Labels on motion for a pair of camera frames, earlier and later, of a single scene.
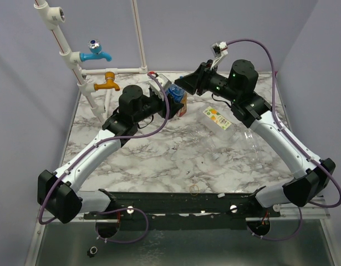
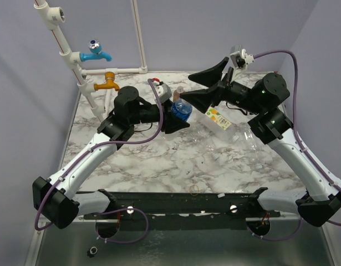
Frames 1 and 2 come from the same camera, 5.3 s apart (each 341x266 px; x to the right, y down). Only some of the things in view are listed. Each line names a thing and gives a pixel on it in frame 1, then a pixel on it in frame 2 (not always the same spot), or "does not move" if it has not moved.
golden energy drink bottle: [183, 111] -> [176, 95]
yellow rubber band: [190, 190] does not move
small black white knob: [92, 250] does not move
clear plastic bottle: [202, 135] does not move
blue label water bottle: [177, 92] -> [182, 108]
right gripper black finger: [191, 82] -> [203, 99]
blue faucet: [95, 47] does not move
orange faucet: [110, 76] does not move
